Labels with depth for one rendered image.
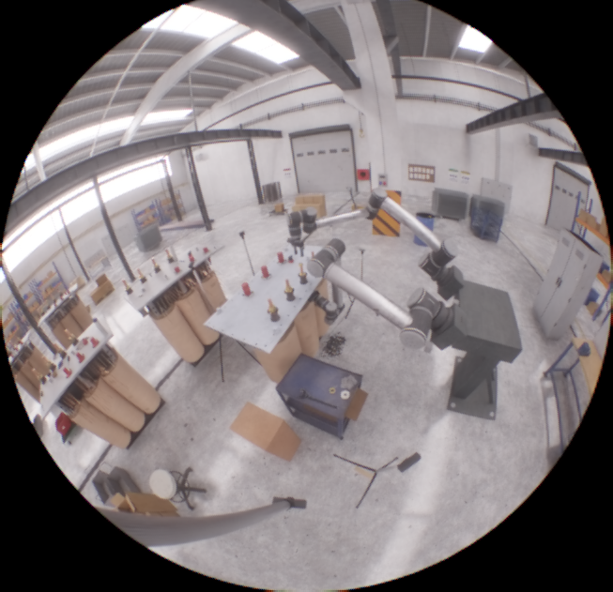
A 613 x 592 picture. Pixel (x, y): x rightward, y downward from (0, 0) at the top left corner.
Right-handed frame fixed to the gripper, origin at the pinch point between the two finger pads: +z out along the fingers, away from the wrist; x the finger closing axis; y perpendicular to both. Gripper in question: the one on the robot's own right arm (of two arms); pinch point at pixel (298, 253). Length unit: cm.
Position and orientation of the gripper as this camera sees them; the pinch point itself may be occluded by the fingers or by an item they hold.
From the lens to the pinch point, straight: 186.2
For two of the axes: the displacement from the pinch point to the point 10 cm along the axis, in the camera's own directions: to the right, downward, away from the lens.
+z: 1.3, 8.1, 5.7
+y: 7.3, -4.7, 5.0
